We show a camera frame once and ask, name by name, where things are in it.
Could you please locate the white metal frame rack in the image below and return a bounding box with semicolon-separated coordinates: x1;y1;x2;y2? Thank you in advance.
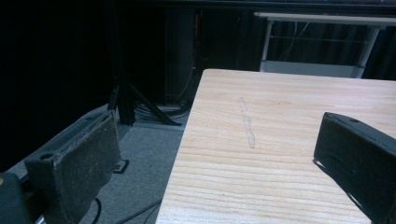
253;11;396;79

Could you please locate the orange cable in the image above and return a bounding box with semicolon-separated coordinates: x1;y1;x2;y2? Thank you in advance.
173;13;200;105

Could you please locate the black cable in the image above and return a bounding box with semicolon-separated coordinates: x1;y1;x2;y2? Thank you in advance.
90;197;163;224

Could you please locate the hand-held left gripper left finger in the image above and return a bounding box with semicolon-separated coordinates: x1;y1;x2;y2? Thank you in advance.
23;109;122;224

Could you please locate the black metal stand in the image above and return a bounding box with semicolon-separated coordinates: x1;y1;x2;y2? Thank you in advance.
106;6;182;127

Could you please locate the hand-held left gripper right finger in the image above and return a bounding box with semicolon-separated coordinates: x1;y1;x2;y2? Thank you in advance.
312;111;396;224

